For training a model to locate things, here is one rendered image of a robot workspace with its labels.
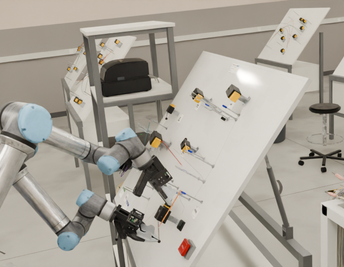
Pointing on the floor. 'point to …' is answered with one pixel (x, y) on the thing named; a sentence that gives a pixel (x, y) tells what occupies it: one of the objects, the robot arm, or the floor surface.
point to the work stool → (327, 107)
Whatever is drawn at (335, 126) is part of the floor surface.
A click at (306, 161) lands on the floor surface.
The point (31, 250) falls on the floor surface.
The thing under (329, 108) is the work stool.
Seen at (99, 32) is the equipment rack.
